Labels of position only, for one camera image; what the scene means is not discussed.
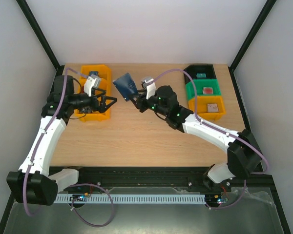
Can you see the slotted grey cable duct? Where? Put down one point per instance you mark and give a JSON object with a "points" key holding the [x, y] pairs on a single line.
{"points": [[130, 199]]}

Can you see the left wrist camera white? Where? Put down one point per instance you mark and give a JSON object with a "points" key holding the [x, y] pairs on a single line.
{"points": [[92, 82]]}

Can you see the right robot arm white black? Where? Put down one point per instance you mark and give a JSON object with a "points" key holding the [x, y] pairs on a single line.
{"points": [[241, 147]]}

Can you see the yellow bin middle left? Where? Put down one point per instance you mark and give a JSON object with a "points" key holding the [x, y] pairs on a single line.
{"points": [[104, 84]]}

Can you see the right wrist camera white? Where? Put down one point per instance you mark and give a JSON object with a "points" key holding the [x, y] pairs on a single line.
{"points": [[149, 85]]}

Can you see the yellow bin near left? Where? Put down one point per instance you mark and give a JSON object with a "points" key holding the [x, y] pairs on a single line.
{"points": [[95, 117]]}

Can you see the black bin right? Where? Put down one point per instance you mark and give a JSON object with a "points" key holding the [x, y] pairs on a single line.
{"points": [[193, 69]]}

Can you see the teal card in black bin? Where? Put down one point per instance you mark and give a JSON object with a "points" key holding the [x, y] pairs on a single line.
{"points": [[201, 76]]}

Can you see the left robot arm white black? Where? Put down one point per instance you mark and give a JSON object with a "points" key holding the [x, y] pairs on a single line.
{"points": [[32, 183]]}

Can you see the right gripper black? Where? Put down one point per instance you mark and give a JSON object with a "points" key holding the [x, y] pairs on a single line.
{"points": [[139, 101]]}

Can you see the black frame post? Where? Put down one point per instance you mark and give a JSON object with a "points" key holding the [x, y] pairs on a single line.
{"points": [[266, 9], [25, 8]]}

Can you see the green bin right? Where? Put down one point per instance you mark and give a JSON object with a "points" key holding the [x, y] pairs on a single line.
{"points": [[200, 84]]}

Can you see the pale card in yellow bin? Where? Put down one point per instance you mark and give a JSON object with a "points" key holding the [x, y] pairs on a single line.
{"points": [[212, 108]]}

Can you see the yellow bin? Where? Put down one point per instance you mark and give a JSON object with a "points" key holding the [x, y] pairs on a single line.
{"points": [[104, 72], [202, 110], [95, 117], [104, 84]]}

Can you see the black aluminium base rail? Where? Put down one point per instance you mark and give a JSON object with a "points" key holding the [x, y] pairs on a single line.
{"points": [[189, 178]]}

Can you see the red card in green bin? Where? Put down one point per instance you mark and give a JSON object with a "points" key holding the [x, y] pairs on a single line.
{"points": [[208, 91]]}

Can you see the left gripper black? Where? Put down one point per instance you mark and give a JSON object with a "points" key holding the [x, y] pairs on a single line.
{"points": [[101, 108]]}

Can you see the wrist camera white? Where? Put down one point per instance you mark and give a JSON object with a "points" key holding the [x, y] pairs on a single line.
{"points": [[92, 82], [149, 85]]}

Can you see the left black frame post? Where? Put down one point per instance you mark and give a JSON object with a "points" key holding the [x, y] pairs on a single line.
{"points": [[25, 8]]}

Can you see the yellow bin right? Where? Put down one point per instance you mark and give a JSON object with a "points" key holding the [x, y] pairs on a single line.
{"points": [[202, 110]]}

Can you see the blue card in yellow bin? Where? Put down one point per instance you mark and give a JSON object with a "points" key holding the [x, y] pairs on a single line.
{"points": [[93, 73]]}

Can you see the right black frame post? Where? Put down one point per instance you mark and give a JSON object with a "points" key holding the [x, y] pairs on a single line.
{"points": [[266, 9]]}

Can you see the yellow bin far left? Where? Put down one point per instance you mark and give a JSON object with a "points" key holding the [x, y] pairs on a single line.
{"points": [[104, 72]]}

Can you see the blue leather card holder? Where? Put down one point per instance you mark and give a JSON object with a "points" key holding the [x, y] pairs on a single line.
{"points": [[126, 86]]}

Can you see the dark card in yellow bin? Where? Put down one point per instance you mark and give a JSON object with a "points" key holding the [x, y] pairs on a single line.
{"points": [[85, 110]]}

